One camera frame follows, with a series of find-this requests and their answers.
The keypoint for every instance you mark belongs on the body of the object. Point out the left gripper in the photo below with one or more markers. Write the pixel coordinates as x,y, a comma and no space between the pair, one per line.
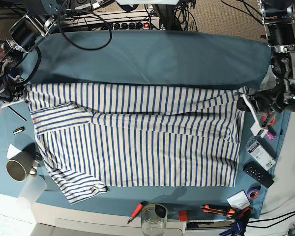
268,100

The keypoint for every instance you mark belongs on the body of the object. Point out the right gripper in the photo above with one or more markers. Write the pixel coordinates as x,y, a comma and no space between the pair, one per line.
11,94

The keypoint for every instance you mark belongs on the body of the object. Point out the blue white striped T-shirt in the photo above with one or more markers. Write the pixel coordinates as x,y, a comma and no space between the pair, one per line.
93,136

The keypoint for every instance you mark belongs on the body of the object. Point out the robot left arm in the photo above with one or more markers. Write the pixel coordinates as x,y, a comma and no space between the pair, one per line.
278,19

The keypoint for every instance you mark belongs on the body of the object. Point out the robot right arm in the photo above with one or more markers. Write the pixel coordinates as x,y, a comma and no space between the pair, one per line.
27,33

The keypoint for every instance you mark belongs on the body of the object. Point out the thin metal rod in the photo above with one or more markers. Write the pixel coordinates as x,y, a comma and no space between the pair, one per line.
17,114

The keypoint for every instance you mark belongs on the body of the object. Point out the red tape roll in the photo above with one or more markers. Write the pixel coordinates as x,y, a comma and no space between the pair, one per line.
270,118

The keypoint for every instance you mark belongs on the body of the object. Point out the teal table cloth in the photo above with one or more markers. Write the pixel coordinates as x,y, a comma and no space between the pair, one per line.
142,57

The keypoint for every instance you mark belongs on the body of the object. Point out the pink glue tube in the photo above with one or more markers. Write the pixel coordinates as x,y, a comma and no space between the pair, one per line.
271,135

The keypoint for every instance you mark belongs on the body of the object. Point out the small brass battery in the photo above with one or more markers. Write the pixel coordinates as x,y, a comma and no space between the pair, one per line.
18,130

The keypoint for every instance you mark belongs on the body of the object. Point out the clear plastic packaged item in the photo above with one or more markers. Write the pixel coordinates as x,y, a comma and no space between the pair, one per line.
260,154

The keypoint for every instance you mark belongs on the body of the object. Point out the white paper slip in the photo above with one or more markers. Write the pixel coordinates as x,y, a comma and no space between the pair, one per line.
12,151

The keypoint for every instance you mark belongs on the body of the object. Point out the black remote control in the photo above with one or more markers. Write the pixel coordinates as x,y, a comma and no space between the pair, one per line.
259,174

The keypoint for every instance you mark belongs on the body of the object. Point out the purple tape roll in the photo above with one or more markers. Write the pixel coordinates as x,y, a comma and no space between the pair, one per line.
253,192

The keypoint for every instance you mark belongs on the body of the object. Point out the white small card box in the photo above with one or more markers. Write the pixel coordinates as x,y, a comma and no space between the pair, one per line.
239,201

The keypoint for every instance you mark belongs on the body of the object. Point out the translucent plastic cup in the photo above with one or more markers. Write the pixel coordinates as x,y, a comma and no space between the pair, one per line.
32,190

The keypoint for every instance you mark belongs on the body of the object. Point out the orange black utility knife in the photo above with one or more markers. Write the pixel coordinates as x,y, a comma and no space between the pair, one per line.
221,210

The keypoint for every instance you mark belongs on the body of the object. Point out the black power strip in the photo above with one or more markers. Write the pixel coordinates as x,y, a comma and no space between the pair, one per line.
133,26

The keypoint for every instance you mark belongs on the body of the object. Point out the blue black spring clamp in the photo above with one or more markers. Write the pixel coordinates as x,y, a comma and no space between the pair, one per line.
239,226

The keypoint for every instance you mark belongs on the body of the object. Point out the red cube block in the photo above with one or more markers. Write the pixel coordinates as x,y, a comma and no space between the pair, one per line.
182,215

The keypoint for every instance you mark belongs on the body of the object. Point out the clear wine glass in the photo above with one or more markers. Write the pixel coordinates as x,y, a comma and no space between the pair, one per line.
154,219

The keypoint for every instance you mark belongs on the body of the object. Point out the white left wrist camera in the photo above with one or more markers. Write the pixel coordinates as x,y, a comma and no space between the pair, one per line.
256,128

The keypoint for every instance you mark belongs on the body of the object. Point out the red handled screwdriver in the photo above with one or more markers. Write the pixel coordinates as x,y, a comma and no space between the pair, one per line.
136,211

